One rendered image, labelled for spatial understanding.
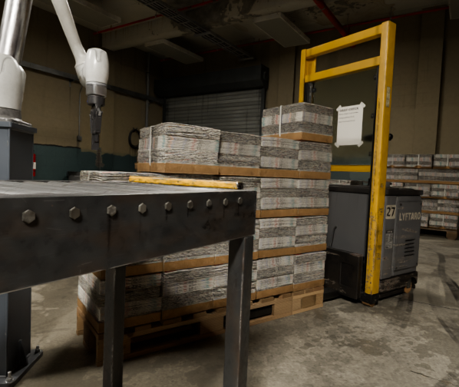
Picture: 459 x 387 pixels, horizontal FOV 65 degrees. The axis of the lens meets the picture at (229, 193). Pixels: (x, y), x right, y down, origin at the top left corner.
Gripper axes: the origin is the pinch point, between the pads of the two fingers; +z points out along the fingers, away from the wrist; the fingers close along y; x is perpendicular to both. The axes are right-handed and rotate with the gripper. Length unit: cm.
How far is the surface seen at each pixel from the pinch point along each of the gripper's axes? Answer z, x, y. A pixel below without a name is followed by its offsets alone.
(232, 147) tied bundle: -2, -65, -18
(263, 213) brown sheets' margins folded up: 33, -87, -19
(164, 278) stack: 62, -28, -19
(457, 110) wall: -126, -696, 141
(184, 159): 5.9, -35.2, -20.3
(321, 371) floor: 96, -79, -71
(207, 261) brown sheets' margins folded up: 56, -51, -19
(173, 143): -1.1, -29.5, -20.1
